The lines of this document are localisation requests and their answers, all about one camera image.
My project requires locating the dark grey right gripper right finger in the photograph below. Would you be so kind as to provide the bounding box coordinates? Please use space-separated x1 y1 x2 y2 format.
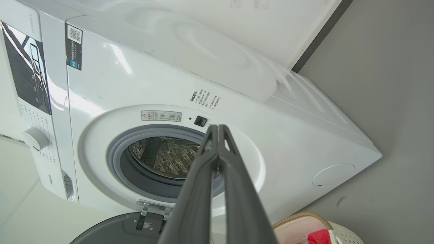
218 124 279 244

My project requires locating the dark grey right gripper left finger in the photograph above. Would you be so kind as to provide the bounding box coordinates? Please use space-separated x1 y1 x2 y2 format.
158 124 219 244

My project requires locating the red patterned garment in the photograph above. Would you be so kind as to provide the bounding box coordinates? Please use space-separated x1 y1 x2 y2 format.
307 229 334 244

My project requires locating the metal washing machine door hinge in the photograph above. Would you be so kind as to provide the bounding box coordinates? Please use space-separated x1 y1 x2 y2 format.
136 200 172 234

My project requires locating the cream perforated laundry basket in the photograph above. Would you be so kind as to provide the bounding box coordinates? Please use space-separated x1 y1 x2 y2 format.
271 212 365 244

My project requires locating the grey washing machine door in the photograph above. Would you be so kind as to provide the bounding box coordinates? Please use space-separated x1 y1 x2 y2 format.
70 212 177 244

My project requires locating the black washing machine display panel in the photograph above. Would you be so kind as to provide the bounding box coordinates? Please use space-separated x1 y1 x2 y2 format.
0 20 52 116

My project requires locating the perforated stainless steel drum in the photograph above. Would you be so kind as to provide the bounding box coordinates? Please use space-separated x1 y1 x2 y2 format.
128 136 201 179

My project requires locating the grey rubber door gasket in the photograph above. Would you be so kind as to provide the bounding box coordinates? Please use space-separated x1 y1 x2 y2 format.
108 124 226 204

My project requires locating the white warning sticker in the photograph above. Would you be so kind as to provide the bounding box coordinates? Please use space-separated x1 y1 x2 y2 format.
141 110 182 122

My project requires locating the round white filter cover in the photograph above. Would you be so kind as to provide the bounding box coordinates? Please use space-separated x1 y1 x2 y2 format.
312 163 356 188

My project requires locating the white front-load washing machine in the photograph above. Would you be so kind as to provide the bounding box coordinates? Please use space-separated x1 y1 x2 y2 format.
0 0 383 234

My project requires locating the white detergent drawer front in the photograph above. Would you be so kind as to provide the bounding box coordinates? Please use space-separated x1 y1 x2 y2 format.
40 151 79 203

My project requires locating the white program dial knob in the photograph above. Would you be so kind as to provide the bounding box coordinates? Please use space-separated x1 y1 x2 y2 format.
22 127 50 151

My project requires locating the dark energy label sticker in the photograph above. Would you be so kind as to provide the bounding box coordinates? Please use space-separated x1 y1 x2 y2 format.
65 24 83 70

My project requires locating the dark wall baseboard strip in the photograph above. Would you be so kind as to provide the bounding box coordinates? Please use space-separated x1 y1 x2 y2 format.
292 0 355 73

